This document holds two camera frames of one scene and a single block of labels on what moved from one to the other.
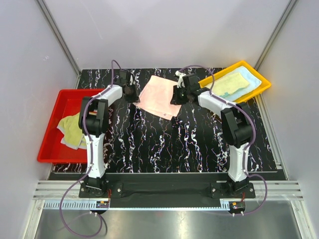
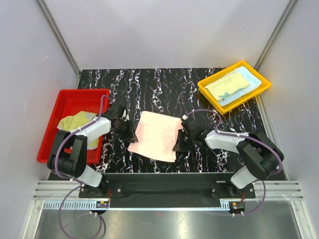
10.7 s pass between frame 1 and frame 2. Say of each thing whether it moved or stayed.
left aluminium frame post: stayed
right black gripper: moved
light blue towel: stayed
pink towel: moved
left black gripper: moved
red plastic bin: stayed
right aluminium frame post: stayed
